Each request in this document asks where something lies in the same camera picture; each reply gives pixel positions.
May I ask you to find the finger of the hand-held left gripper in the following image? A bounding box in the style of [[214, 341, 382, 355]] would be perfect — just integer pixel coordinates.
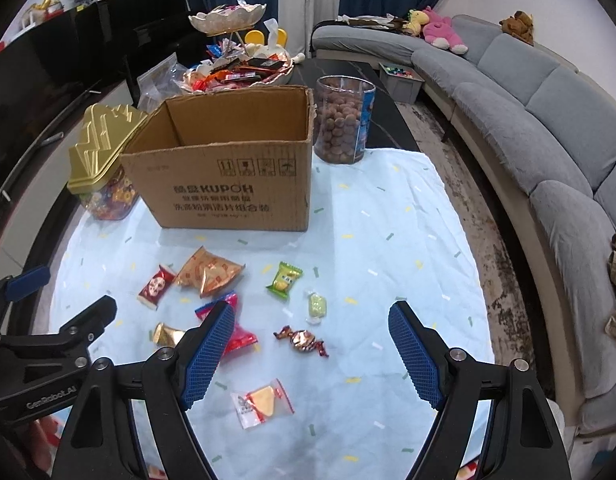
[[0, 266, 51, 311], [0, 295, 118, 357]]

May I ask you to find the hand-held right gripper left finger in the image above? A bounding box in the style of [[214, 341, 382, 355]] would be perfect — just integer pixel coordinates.
[[48, 301, 237, 480]]

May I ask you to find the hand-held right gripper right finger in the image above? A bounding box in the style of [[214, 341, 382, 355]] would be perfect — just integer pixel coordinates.
[[388, 301, 573, 480]]

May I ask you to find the pink snack packet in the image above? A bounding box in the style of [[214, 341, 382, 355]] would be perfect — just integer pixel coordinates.
[[194, 291, 259, 361]]

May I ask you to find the small gold snack packet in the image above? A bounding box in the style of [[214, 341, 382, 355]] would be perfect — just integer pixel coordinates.
[[153, 322, 187, 348]]

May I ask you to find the clear packet with yellow cake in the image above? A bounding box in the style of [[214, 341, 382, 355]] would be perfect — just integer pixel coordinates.
[[230, 377, 295, 430]]

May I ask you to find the red snack packet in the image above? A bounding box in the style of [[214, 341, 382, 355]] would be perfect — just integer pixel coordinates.
[[137, 264, 177, 309]]

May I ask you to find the orange snack packet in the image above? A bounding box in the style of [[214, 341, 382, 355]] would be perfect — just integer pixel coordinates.
[[174, 246, 246, 299]]

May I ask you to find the brown twist-wrapped candy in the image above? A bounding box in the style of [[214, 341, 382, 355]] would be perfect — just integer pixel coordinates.
[[273, 325, 330, 358]]

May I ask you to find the green snack packet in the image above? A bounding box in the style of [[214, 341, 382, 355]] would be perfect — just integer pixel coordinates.
[[266, 261, 303, 301]]

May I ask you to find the pale green candy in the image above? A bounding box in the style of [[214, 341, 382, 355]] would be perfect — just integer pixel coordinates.
[[306, 289, 329, 325]]

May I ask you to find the brown cardboard box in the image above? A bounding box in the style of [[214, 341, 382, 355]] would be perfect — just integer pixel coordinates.
[[119, 85, 316, 232]]

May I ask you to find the pile of wrapped snacks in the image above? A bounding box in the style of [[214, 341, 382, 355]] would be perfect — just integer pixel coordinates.
[[183, 42, 293, 92]]

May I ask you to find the light blue printed cloth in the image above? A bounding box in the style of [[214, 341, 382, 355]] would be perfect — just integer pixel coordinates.
[[50, 149, 496, 480]]

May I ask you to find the gold lid candy jar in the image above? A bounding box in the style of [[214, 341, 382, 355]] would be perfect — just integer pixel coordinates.
[[67, 102, 149, 222]]

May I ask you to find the black television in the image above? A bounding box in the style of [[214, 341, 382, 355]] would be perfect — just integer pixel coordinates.
[[0, 0, 139, 131]]

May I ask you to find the clear zip bag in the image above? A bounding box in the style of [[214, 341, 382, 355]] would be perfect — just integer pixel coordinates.
[[137, 52, 186, 113]]

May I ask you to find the clear jar of brown balls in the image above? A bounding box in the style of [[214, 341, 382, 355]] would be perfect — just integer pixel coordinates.
[[314, 75, 377, 165]]

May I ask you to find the grey sofa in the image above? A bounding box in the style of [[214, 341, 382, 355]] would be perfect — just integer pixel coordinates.
[[312, 14, 616, 436]]

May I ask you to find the grey storage bin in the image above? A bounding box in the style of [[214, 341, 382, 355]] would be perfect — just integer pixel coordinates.
[[379, 61, 425, 105]]

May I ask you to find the black piano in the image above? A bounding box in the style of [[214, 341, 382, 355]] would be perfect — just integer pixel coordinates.
[[95, 0, 209, 68]]

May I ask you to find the white two-tier snack stand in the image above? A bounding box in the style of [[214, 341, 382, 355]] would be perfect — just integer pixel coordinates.
[[180, 2, 296, 95]]

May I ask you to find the pink plush toy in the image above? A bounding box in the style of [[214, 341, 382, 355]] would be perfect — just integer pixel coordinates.
[[421, 6, 469, 56]]

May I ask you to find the yellow plush toy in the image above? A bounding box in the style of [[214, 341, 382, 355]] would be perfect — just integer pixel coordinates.
[[402, 9, 431, 37]]

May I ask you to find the clothes heap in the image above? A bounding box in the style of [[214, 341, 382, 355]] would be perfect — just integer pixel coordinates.
[[338, 12, 409, 29]]

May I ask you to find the brown plush toy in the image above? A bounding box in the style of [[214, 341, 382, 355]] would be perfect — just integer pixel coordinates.
[[499, 10, 535, 46]]

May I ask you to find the white sheer curtain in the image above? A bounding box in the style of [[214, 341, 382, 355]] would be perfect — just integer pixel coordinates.
[[300, 0, 345, 56]]

